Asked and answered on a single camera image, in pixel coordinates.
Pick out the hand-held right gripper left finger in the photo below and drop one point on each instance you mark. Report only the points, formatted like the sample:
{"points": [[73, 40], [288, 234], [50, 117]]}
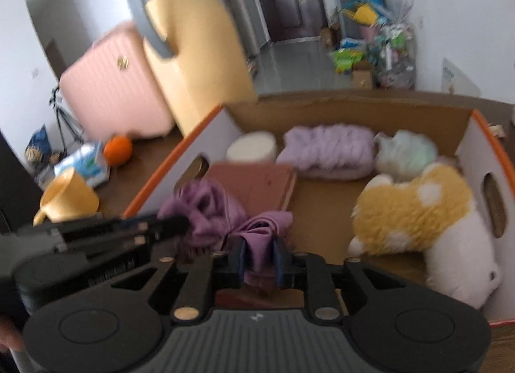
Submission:
{"points": [[240, 255]]}

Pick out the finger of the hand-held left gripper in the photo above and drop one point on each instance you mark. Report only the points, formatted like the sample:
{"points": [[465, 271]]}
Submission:
{"points": [[153, 225], [120, 245]]}

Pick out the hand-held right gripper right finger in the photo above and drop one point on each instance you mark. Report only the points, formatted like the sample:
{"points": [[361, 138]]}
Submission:
{"points": [[280, 257]]}

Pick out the purple cloth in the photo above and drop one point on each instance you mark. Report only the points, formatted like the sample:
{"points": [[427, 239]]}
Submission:
{"points": [[209, 216]]}

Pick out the cardboard box orange white sides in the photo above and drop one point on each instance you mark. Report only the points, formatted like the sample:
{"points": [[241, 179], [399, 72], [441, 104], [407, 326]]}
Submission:
{"points": [[330, 208]]}

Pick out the brown cloth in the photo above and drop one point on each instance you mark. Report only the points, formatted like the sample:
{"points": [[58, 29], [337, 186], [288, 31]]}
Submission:
{"points": [[257, 183]]}

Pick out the yellow white plush toy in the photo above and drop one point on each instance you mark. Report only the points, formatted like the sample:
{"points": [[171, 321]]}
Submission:
{"points": [[414, 212]]}

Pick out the green white soft cloth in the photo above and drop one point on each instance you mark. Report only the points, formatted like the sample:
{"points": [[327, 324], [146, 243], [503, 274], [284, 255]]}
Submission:
{"points": [[406, 151]]}

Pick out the person's left hand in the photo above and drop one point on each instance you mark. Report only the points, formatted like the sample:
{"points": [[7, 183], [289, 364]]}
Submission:
{"points": [[10, 332]]}

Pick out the yellow plastic cup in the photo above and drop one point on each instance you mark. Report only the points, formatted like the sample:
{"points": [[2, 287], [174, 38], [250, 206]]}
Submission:
{"points": [[68, 196]]}

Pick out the orange fruit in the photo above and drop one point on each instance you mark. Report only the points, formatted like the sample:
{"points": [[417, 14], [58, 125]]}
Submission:
{"points": [[118, 151]]}

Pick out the blue white milk carton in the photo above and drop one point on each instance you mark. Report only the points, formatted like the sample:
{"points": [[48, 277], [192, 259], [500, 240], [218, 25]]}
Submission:
{"points": [[86, 163]]}

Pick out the white round sponge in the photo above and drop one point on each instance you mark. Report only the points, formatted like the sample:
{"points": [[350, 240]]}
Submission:
{"points": [[251, 146]]}

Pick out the purple fluffy headband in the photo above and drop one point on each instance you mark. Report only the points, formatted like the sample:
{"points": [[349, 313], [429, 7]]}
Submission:
{"points": [[328, 151]]}

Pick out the blue snack bag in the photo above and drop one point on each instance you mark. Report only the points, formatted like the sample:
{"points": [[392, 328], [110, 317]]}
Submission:
{"points": [[38, 143]]}

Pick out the black tripod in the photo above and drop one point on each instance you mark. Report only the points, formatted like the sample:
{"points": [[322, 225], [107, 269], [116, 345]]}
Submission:
{"points": [[64, 119]]}

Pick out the pink suitcase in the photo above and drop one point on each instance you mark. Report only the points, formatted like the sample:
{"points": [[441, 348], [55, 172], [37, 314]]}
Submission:
{"points": [[112, 87]]}

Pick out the small cardboard box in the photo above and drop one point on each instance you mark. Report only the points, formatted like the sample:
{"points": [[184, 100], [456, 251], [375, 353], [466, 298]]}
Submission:
{"points": [[362, 77]]}

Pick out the green snack packets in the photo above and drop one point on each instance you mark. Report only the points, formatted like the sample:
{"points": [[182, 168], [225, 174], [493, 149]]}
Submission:
{"points": [[346, 59]]}

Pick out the white board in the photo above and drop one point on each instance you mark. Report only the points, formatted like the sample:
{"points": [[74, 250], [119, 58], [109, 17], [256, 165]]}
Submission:
{"points": [[458, 77]]}

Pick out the blue yellow toy pile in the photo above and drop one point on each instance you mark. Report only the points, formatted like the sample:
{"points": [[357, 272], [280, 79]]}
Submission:
{"points": [[364, 8]]}

